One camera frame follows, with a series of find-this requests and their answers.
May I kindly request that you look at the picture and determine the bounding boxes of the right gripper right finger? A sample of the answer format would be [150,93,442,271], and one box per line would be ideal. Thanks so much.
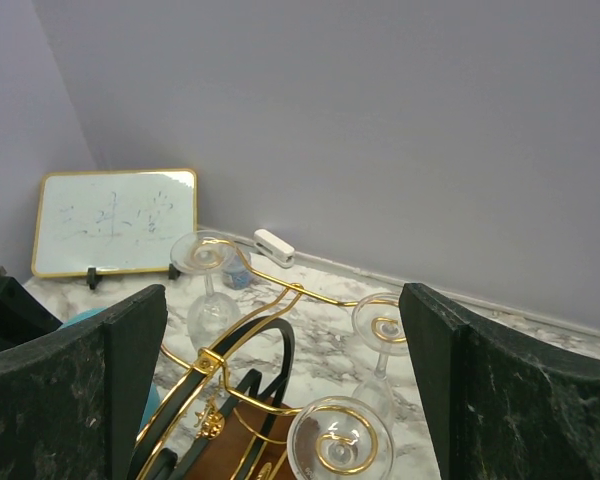
[399,283,600,479]

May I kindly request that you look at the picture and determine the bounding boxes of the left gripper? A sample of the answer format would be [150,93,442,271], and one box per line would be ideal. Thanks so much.
[0,266,62,352]

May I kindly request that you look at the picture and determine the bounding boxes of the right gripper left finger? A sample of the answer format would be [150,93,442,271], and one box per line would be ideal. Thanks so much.
[0,284,168,479]

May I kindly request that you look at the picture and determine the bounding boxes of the blue plastic goblet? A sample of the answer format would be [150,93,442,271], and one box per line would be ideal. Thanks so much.
[59,308,161,436]

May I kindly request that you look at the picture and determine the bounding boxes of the clear wine glass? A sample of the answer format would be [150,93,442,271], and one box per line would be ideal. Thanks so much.
[170,230,240,350]
[286,396,395,480]
[351,292,409,430]

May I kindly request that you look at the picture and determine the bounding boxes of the small whiteboard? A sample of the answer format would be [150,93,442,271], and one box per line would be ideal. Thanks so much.
[31,169,197,288]

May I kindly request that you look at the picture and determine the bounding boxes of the white eraser block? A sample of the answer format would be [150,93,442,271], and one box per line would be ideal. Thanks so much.
[253,229,295,269]

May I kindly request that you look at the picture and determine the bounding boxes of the gold wire wine glass rack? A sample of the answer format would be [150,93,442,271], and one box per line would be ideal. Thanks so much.
[129,238,411,480]

